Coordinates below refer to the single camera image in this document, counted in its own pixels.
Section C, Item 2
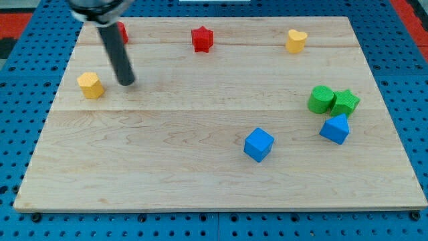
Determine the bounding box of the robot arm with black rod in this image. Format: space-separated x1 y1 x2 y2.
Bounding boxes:
66 0 135 86

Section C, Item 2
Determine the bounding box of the red star block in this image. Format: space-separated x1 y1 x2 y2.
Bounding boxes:
191 26 214 53

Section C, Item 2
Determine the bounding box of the green star block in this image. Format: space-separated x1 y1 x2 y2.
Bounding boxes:
330 89 360 117

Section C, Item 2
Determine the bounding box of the wooden board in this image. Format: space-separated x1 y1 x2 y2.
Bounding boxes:
14 17 427 213

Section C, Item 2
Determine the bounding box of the blue cube block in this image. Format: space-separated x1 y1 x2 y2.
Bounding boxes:
243 127 274 163

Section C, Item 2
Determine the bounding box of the green cylinder block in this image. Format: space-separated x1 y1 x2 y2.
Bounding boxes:
308 85 334 114

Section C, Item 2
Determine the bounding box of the yellow heart block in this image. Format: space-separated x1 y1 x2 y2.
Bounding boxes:
285 29 308 54

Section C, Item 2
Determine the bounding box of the blue triangular prism block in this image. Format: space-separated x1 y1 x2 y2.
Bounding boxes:
319 114 350 145

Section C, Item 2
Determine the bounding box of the red block behind rod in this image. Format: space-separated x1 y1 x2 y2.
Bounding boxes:
117 21 128 44

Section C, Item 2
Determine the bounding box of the yellow hexagon block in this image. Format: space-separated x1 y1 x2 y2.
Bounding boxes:
77 72 104 99

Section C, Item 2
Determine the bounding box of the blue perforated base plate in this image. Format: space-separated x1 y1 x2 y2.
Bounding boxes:
1 0 427 240

